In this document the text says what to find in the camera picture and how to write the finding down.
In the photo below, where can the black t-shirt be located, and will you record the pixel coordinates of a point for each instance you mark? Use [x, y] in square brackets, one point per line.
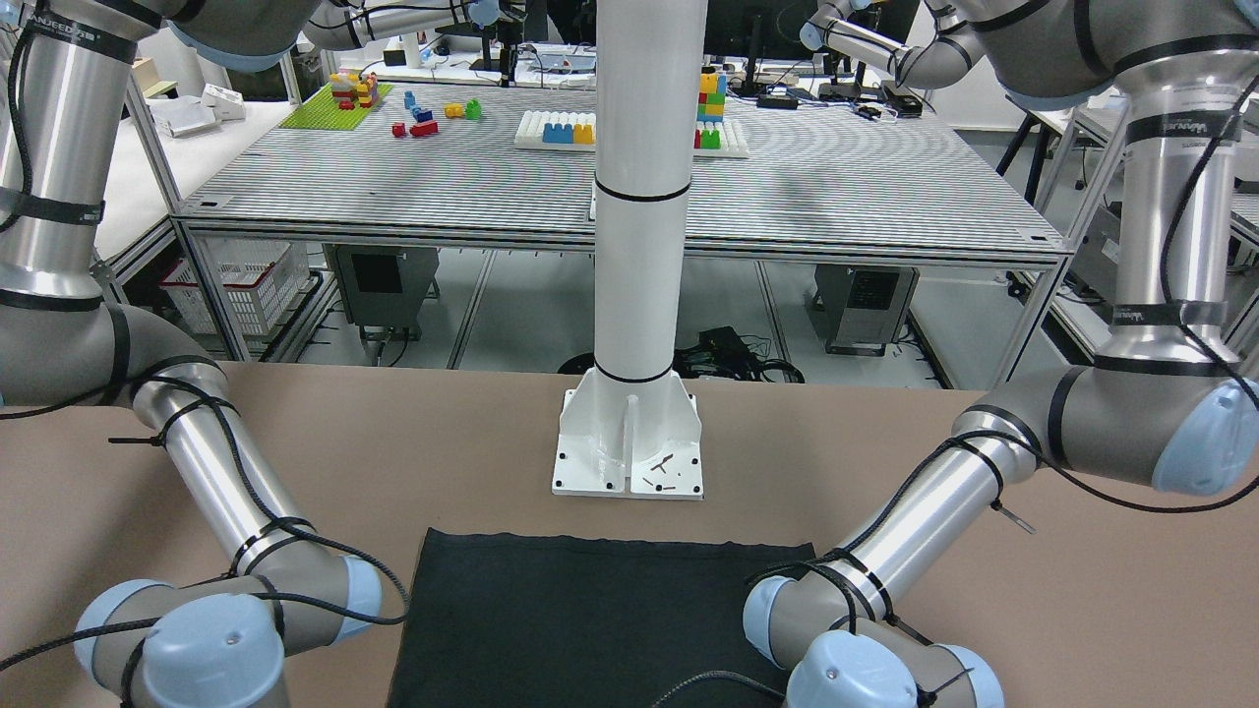
[504, 620]

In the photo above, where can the white plastic basket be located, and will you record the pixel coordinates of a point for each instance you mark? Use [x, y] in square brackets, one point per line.
[260, 277]

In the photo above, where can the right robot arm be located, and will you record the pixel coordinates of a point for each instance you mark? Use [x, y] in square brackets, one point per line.
[221, 643]

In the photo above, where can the white block tray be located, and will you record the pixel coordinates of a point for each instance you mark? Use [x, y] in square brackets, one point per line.
[561, 130]

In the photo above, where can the striped work table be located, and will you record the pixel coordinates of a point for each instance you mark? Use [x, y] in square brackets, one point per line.
[822, 185]

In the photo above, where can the green lego baseplate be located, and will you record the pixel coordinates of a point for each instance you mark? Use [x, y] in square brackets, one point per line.
[323, 112]

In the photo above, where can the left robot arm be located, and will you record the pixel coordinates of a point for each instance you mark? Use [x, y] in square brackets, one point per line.
[1162, 405]

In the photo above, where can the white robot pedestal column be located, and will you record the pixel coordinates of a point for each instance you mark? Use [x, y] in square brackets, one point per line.
[630, 429]

